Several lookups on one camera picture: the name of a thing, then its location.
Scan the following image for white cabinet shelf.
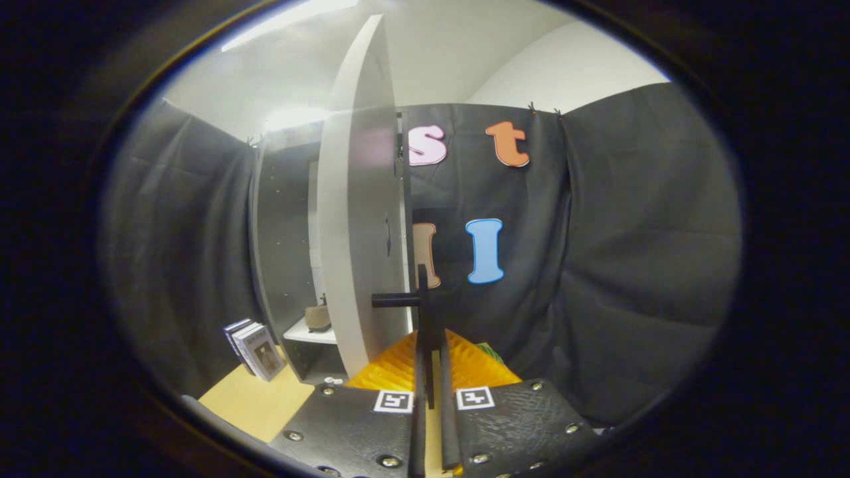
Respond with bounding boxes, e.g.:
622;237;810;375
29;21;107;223
283;317;338;345

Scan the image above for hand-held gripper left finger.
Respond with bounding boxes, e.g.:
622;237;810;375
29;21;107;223
268;330;428;478

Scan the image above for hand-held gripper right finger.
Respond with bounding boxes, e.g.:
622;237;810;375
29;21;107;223
437;329;604;478

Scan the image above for black backdrop cloth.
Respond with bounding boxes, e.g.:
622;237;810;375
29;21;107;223
100;83;743;426

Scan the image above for grey shoe cabinet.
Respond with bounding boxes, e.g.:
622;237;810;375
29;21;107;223
248;112;414;386

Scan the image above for brown fuzzy shoe with bow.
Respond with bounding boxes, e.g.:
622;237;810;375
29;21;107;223
304;295;332;333

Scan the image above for black door handle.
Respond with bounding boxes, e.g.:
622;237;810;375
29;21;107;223
371;264;441;354

